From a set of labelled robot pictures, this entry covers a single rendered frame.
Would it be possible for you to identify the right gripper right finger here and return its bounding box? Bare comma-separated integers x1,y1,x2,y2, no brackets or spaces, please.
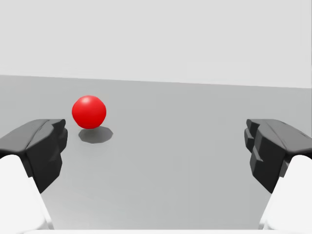
244,118,312,231

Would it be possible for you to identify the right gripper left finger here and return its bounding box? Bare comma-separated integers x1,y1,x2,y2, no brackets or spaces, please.
0,118,68,231

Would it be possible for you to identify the red or green ball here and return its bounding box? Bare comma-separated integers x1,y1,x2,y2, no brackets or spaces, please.
71,95,107,130

